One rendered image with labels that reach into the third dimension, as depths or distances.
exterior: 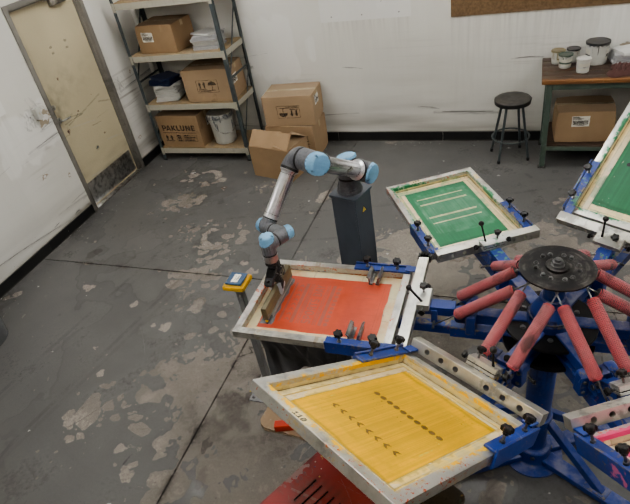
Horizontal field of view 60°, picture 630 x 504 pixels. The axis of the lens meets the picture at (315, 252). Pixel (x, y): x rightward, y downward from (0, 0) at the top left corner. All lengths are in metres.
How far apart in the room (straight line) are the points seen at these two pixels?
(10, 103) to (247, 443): 3.79
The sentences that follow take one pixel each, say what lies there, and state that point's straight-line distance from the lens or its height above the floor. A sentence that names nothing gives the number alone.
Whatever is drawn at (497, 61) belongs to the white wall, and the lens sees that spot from 6.04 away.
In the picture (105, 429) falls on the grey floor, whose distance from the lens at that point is 4.01.
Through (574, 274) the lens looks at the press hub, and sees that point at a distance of 2.42.
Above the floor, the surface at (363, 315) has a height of 0.95.
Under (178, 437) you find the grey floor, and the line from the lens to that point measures 3.73.
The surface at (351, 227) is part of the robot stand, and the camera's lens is 3.26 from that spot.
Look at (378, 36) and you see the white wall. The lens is 6.11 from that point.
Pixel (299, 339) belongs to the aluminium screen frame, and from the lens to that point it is 2.61.
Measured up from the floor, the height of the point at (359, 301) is 0.95.
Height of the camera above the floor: 2.82
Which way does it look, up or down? 36 degrees down
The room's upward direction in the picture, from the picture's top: 11 degrees counter-clockwise
